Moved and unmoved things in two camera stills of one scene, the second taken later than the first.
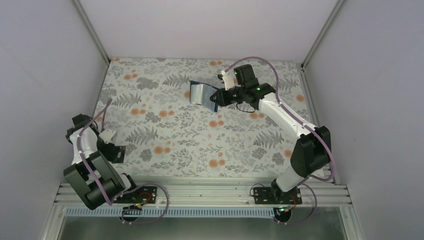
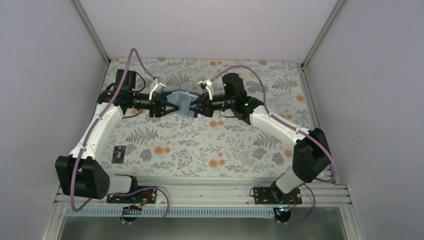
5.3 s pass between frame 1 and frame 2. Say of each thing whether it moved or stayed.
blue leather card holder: moved
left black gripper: moved
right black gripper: moved
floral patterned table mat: stayed
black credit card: stayed
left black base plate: stayed
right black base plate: stayed
